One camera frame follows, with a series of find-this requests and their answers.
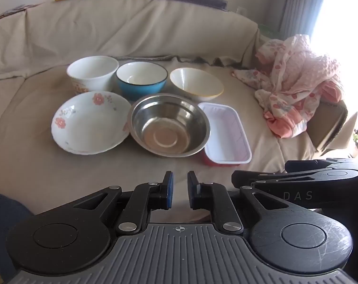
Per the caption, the white floral plate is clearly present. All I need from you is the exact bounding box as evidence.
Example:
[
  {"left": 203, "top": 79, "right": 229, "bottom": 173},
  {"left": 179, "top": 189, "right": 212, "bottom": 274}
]
[{"left": 51, "top": 91, "right": 132, "bottom": 155}]

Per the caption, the white bowl with red pattern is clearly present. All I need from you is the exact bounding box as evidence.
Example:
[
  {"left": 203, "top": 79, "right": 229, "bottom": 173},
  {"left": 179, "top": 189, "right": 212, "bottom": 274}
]
[{"left": 66, "top": 56, "right": 119, "bottom": 96}]

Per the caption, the blue denim clothing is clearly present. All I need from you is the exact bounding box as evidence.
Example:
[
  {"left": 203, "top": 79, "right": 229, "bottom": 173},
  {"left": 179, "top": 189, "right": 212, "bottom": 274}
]
[{"left": 0, "top": 193, "right": 33, "bottom": 284}]

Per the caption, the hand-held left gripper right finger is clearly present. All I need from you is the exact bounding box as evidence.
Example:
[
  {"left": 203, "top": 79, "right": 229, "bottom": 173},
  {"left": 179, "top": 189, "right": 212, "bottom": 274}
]
[{"left": 187, "top": 171, "right": 289, "bottom": 235}]

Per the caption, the white floral print cloth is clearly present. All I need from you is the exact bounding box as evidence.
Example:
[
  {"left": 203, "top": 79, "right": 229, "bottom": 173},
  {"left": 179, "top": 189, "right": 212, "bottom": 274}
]
[{"left": 232, "top": 34, "right": 326, "bottom": 138}]

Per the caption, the dark purple cushion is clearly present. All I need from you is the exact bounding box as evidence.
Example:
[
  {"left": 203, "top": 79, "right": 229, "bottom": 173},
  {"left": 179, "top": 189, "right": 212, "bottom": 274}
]
[{"left": 146, "top": 0, "right": 230, "bottom": 12}]

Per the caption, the white and red plastic tray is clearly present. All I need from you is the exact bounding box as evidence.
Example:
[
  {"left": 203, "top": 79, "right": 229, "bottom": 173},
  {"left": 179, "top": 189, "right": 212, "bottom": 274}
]
[{"left": 197, "top": 102, "right": 253, "bottom": 166}]

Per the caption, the blue bowl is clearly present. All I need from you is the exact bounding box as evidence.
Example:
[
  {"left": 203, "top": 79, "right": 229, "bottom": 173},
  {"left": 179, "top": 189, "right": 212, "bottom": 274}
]
[{"left": 116, "top": 62, "right": 168, "bottom": 102}]

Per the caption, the stainless steel bowl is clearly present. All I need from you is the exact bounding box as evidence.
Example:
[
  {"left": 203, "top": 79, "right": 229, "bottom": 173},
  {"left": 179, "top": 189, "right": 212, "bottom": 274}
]
[{"left": 128, "top": 93, "right": 211, "bottom": 157}]

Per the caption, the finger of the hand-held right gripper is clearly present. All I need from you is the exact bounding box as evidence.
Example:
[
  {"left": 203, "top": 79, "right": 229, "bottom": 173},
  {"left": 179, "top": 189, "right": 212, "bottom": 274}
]
[
  {"left": 231, "top": 170, "right": 289, "bottom": 187},
  {"left": 285, "top": 159, "right": 358, "bottom": 173}
]

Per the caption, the grey curtain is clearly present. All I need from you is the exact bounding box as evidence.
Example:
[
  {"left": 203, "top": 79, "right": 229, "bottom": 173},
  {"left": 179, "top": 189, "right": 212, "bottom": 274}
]
[{"left": 280, "top": 0, "right": 326, "bottom": 37}]

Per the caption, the pink textured garment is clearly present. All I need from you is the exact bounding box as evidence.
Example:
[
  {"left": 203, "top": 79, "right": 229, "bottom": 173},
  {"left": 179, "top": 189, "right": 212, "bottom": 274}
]
[{"left": 263, "top": 43, "right": 346, "bottom": 139}]

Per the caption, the beige sofa cover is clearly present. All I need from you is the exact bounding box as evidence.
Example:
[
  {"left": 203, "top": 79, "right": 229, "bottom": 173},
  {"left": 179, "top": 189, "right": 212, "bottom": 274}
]
[{"left": 0, "top": 0, "right": 349, "bottom": 216}]

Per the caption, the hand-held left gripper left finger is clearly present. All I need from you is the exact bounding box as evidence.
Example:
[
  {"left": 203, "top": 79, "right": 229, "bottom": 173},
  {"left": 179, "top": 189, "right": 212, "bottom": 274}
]
[{"left": 74, "top": 171, "right": 174, "bottom": 235}]

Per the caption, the white bowl with yellow rim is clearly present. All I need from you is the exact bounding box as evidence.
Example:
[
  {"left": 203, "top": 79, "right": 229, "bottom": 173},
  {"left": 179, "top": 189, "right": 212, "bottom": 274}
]
[{"left": 169, "top": 67, "right": 225, "bottom": 102}]

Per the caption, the pale green plastic item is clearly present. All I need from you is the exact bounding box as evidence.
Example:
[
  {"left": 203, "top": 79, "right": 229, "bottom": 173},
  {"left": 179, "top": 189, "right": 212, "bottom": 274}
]
[{"left": 258, "top": 23, "right": 281, "bottom": 37}]

